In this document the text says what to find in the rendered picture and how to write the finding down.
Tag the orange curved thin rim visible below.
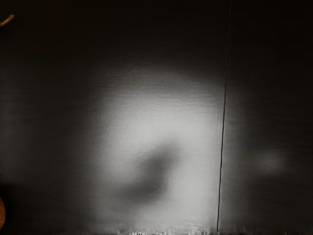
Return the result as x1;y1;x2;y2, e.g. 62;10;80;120
0;14;15;27

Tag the orange-brown round object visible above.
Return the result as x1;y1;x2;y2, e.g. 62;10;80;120
0;195;6;229

